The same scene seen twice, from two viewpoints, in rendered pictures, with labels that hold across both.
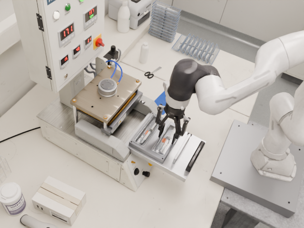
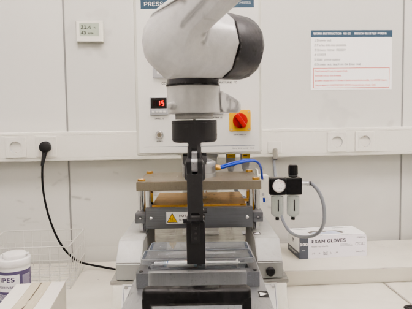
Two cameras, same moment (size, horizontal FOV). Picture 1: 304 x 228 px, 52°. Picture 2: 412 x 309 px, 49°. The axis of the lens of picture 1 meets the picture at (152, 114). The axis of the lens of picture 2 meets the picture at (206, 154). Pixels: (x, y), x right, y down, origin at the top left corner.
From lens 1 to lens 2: 1.28 m
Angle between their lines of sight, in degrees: 74
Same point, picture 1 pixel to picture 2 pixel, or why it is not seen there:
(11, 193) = (10, 254)
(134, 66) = (402, 294)
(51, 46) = (139, 68)
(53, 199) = (22, 295)
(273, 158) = not seen: outside the picture
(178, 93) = not seen: hidden behind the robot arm
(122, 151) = (124, 253)
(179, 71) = not seen: hidden behind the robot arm
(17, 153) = (103, 282)
